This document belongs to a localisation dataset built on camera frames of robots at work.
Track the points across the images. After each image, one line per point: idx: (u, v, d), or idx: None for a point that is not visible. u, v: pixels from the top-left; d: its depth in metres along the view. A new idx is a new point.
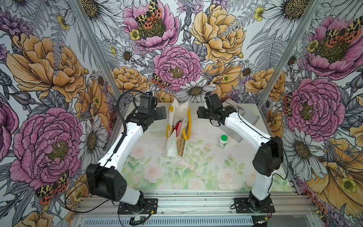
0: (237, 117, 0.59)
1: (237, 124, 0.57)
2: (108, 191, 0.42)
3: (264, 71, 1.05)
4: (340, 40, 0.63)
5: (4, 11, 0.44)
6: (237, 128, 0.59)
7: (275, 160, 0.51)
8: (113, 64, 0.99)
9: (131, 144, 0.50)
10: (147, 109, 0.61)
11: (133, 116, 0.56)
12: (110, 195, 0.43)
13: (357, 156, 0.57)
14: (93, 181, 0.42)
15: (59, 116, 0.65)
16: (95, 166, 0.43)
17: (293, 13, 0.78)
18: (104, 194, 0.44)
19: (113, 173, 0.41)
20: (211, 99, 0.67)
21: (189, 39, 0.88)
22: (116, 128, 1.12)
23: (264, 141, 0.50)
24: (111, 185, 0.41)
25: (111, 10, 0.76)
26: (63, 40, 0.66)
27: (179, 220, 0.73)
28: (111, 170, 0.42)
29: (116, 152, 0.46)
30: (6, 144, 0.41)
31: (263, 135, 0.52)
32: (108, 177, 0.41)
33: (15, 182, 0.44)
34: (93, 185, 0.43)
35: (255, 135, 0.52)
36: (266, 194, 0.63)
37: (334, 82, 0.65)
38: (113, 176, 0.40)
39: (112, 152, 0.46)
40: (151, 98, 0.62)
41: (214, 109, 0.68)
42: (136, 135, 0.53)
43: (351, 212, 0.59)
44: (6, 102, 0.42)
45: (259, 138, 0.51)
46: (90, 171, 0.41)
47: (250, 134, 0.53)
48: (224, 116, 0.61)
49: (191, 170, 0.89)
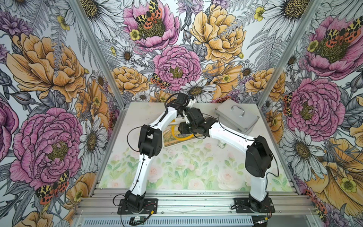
0: (219, 126, 0.61)
1: (221, 133, 0.59)
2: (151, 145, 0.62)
3: (264, 71, 1.05)
4: (340, 40, 0.63)
5: (4, 11, 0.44)
6: (222, 137, 0.60)
7: (265, 160, 0.52)
8: (113, 64, 0.99)
9: (169, 120, 0.71)
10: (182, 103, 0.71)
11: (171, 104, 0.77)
12: (153, 148, 0.63)
13: (357, 156, 0.57)
14: (143, 135, 0.63)
15: (59, 116, 0.65)
16: (147, 126, 0.63)
17: (293, 13, 0.78)
18: (147, 147, 0.63)
19: (159, 133, 0.60)
20: (192, 113, 0.68)
21: (189, 39, 0.88)
22: (116, 128, 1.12)
23: (249, 144, 0.51)
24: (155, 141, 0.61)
25: (111, 10, 0.76)
26: (63, 40, 0.66)
27: (179, 220, 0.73)
28: (159, 130, 0.61)
29: (161, 121, 0.66)
30: (6, 144, 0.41)
31: (246, 137, 0.53)
32: (156, 134, 0.60)
33: (15, 182, 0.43)
34: (142, 138, 0.63)
35: (240, 139, 0.53)
36: (265, 194, 0.63)
37: (334, 82, 0.65)
38: (159, 134, 0.60)
39: (157, 120, 0.67)
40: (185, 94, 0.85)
41: (196, 123, 0.69)
42: (173, 116, 0.73)
43: (351, 212, 0.59)
44: (6, 102, 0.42)
45: (244, 142, 0.52)
46: (144, 129, 0.62)
47: (236, 139, 0.54)
48: (207, 129, 0.63)
49: (191, 170, 0.89)
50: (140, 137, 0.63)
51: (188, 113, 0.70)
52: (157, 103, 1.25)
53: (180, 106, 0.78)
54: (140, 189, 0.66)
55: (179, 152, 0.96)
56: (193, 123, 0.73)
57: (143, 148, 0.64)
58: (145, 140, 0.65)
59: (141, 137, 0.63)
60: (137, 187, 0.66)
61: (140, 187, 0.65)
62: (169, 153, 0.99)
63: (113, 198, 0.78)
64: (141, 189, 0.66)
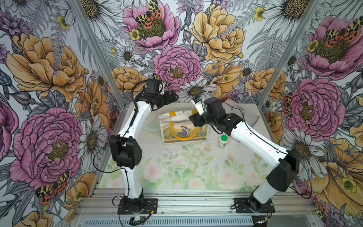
0: (246, 127, 0.52)
1: (247, 137, 0.51)
2: (129, 156, 0.52)
3: (264, 71, 1.05)
4: (340, 40, 0.63)
5: (4, 11, 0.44)
6: (247, 141, 0.52)
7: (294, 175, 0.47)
8: (113, 64, 0.99)
9: (142, 118, 0.58)
10: (153, 90, 0.68)
11: (141, 97, 0.63)
12: (131, 160, 0.53)
13: (357, 156, 0.57)
14: (115, 148, 0.51)
15: (59, 116, 0.65)
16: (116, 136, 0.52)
17: (293, 13, 0.78)
18: (124, 158, 0.53)
19: (132, 141, 0.50)
20: (215, 106, 0.58)
21: (189, 39, 0.88)
22: (116, 129, 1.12)
23: (282, 158, 0.44)
24: (131, 152, 0.51)
25: (111, 10, 0.76)
26: (63, 40, 0.66)
27: (179, 220, 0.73)
28: (130, 139, 0.50)
29: (132, 126, 0.54)
30: (6, 144, 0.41)
31: (279, 149, 0.46)
32: (128, 144, 0.50)
33: (15, 182, 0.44)
34: (116, 152, 0.52)
35: (270, 150, 0.46)
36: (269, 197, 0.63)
37: (334, 82, 0.65)
38: (133, 144, 0.49)
39: (128, 126, 0.54)
40: (157, 80, 0.70)
41: (218, 118, 0.60)
42: (146, 111, 0.61)
43: (351, 212, 0.59)
44: (6, 102, 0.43)
45: (275, 153, 0.45)
46: (112, 141, 0.50)
47: (264, 148, 0.47)
48: (230, 126, 0.54)
49: (191, 170, 0.89)
50: (112, 151, 0.52)
51: (209, 104, 0.60)
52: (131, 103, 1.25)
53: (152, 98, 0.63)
54: (135, 194, 0.64)
55: (179, 153, 0.96)
56: (214, 116, 0.61)
57: (121, 161, 0.55)
58: (119, 152, 0.54)
59: (113, 152, 0.52)
60: (131, 192, 0.63)
61: (134, 192, 0.63)
62: (169, 154, 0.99)
63: (112, 198, 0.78)
64: (135, 193, 0.64)
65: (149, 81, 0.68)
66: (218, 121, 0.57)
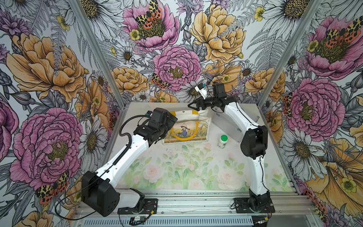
0: (235, 106, 0.68)
1: (234, 112, 0.67)
2: (99, 204, 0.41)
3: (264, 71, 1.05)
4: (340, 40, 0.63)
5: (4, 11, 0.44)
6: (233, 115, 0.68)
7: (258, 145, 0.60)
8: (113, 64, 0.99)
9: (132, 157, 0.49)
10: (158, 124, 0.59)
11: (141, 128, 0.55)
12: (99, 209, 0.42)
13: (357, 156, 0.57)
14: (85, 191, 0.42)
15: (59, 116, 0.65)
16: (90, 175, 0.41)
17: (293, 13, 0.78)
18: (92, 205, 0.42)
19: (106, 187, 0.39)
20: (217, 87, 0.77)
21: (189, 39, 0.88)
22: (116, 129, 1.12)
23: (251, 127, 0.59)
24: (103, 200, 0.39)
25: (111, 10, 0.76)
26: (63, 40, 0.66)
27: (179, 220, 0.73)
28: (105, 184, 0.40)
29: (116, 165, 0.44)
30: (6, 144, 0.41)
31: (252, 122, 0.61)
32: (100, 190, 0.39)
33: (15, 182, 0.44)
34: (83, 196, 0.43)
35: (246, 121, 0.61)
36: (262, 187, 0.65)
37: (334, 82, 0.65)
38: (105, 191, 0.39)
39: (112, 163, 0.45)
40: (163, 112, 0.60)
41: (218, 96, 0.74)
42: (140, 149, 0.51)
43: (351, 212, 0.59)
44: (6, 102, 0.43)
45: (248, 125, 0.60)
46: (85, 179, 0.41)
47: (242, 120, 0.63)
48: (225, 104, 0.71)
49: (191, 170, 0.89)
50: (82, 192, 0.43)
51: (213, 86, 0.79)
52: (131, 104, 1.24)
53: (152, 131, 0.55)
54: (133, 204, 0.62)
55: (179, 153, 0.96)
56: (215, 95, 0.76)
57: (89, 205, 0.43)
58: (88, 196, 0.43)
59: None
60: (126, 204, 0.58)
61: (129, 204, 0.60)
62: (169, 154, 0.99)
63: None
64: (133, 204, 0.62)
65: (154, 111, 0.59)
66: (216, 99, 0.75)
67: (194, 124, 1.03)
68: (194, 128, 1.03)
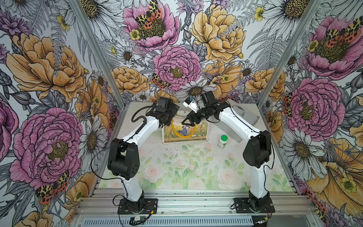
0: (230, 111, 0.63)
1: (230, 118, 0.61)
2: (125, 165, 0.48)
3: (264, 71, 1.05)
4: (340, 40, 0.63)
5: (4, 11, 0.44)
6: (229, 121, 0.63)
7: (263, 152, 0.55)
8: (113, 64, 0.99)
9: (149, 131, 0.59)
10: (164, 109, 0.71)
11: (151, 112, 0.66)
12: (126, 169, 0.49)
13: (357, 156, 0.57)
14: (114, 154, 0.49)
15: (59, 116, 0.65)
16: (118, 140, 0.50)
17: (293, 13, 0.78)
18: (120, 167, 0.49)
19: (133, 148, 0.48)
20: (206, 95, 0.73)
21: (190, 39, 0.88)
22: (117, 129, 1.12)
23: (254, 135, 0.54)
24: (130, 159, 0.48)
25: (111, 10, 0.76)
26: (63, 40, 0.66)
27: (179, 220, 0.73)
28: (133, 145, 0.49)
29: (138, 134, 0.54)
30: (6, 144, 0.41)
31: (253, 129, 0.55)
32: (130, 149, 0.47)
33: (15, 182, 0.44)
34: (112, 158, 0.49)
35: (246, 129, 0.56)
36: (264, 190, 0.64)
37: (334, 82, 0.65)
38: (133, 151, 0.47)
39: (133, 133, 0.54)
40: (168, 98, 0.72)
41: (209, 105, 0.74)
42: (154, 126, 0.62)
43: (351, 212, 0.59)
44: (6, 102, 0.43)
45: (249, 132, 0.55)
46: (114, 143, 0.49)
47: (242, 127, 0.57)
48: (219, 110, 0.65)
49: (191, 170, 0.89)
50: (110, 156, 0.50)
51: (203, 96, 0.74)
52: (131, 105, 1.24)
53: (161, 115, 0.65)
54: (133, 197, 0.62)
55: (179, 153, 0.96)
56: (206, 105, 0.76)
57: (116, 170, 0.50)
58: (116, 159, 0.51)
59: (111, 156, 0.49)
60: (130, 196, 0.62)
61: (132, 196, 0.61)
62: (169, 154, 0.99)
63: (113, 198, 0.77)
64: (134, 197, 0.63)
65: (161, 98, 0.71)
66: (209, 108, 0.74)
67: None
68: (194, 126, 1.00)
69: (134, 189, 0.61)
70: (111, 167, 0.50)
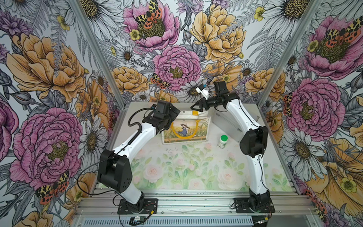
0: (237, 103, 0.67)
1: (236, 109, 0.66)
2: (116, 179, 0.45)
3: (264, 71, 1.05)
4: (340, 40, 0.63)
5: (4, 11, 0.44)
6: (234, 112, 0.68)
7: (257, 144, 0.62)
8: (113, 64, 0.99)
9: (143, 140, 0.55)
10: (162, 115, 0.66)
11: (147, 118, 0.62)
12: (117, 184, 0.45)
13: (357, 156, 0.57)
14: (104, 166, 0.45)
15: (59, 116, 0.65)
16: (108, 152, 0.46)
17: (293, 13, 0.78)
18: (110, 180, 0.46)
19: (124, 162, 0.44)
20: (218, 84, 0.77)
21: (189, 39, 0.88)
22: (117, 129, 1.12)
23: (253, 127, 0.59)
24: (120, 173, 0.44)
25: (111, 10, 0.76)
26: (63, 40, 0.66)
27: (179, 220, 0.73)
28: (123, 159, 0.44)
29: (130, 144, 0.50)
30: (6, 144, 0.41)
31: (254, 122, 0.61)
32: (119, 164, 0.43)
33: (15, 182, 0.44)
34: (103, 170, 0.46)
35: (247, 121, 0.61)
36: (262, 186, 0.65)
37: (334, 82, 0.65)
38: (123, 165, 0.43)
39: (126, 143, 0.50)
40: (167, 103, 0.67)
41: (219, 93, 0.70)
42: (150, 135, 0.57)
43: (351, 212, 0.59)
44: (6, 102, 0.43)
45: (249, 125, 0.60)
46: (104, 156, 0.45)
47: (244, 119, 0.62)
48: (227, 100, 0.70)
49: (191, 170, 0.89)
50: (101, 168, 0.46)
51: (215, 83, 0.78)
52: (131, 105, 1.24)
53: (159, 121, 0.61)
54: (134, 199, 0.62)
55: (179, 153, 0.96)
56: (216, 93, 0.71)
57: (106, 183, 0.46)
58: (107, 172, 0.47)
59: (101, 169, 0.46)
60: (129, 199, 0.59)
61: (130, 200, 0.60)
62: (169, 154, 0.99)
63: (113, 198, 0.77)
64: (134, 199, 0.62)
65: (159, 103, 0.66)
66: (219, 97, 0.73)
67: (194, 123, 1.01)
68: (194, 127, 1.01)
69: (131, 195, 0.59)
70: (102, 178, 0.46)
